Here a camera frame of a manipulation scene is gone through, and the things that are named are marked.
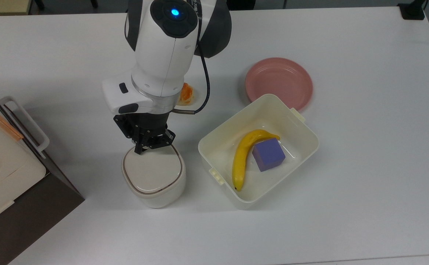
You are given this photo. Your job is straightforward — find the toy bread with orange glaze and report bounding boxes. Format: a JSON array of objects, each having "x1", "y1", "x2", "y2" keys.
[{"x1": 179, "y1": 82, "x2": 196, "y2": 106}]

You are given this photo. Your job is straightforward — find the yellow toy banana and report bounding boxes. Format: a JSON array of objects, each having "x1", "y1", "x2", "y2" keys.
[{"x1": 231, "y1": 129, "x2": 280, "y2": 192}]

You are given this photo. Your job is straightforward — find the purple cube block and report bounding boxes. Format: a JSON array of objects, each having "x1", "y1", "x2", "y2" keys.
[{"x1": 252, "y1": 138, "x2": 286, "y2": 172}]

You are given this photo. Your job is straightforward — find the small white lidded trash can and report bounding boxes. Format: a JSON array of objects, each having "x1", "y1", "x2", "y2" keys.
[{"x1": 122, "y1": 144, "x2": 186, "y2": 209}]

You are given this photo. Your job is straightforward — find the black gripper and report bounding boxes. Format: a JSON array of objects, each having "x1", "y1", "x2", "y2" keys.
[{"x1": 113, "y1": 112, "x2": 176, "y2": 155}]

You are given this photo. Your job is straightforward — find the pink plastic plate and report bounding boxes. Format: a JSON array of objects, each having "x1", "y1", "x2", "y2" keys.
[{"x1": 245, "y1": 57, "x2": 313, "y2": 112}]

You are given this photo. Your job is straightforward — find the black corner table clamp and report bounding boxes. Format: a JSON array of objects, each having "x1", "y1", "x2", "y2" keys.
[{"x1": 398, "y1": 0, "x2": 426, "y2": 21}]

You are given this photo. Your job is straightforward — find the white appliance with handle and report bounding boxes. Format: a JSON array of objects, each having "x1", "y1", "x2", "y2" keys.
[{"x1": 0, "y1": 79, "x2": 85, "y2": 265}]

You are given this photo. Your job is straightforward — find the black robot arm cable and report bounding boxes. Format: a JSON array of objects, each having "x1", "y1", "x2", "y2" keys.
[{"x1": 172, "y1": 20, "x2": 211, "y2": 115}]

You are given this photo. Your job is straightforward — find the cream plastic storage bin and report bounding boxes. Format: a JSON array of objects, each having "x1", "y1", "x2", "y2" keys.
[{"x1": 198, "y1": 93, "x2": 319, "y2": 210}]

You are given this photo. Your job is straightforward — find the light wooden desk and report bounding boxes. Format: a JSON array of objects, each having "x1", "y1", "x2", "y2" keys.
[{"x1": 0, "y1": 0, "x2": 32, "y2": 16}]

